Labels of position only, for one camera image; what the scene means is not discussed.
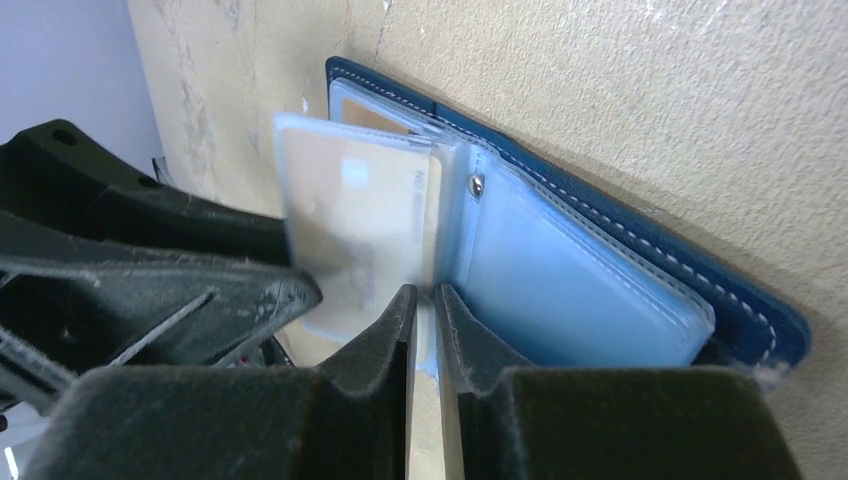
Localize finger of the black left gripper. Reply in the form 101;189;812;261
1;213;323;411
1;119;291;266

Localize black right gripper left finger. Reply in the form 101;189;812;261
26;285;417;479

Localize tan card in holder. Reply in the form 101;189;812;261
275;122;442;342

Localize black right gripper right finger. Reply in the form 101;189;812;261
434;284;801;479

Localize blue leather card holder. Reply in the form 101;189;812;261
272;57;812;374

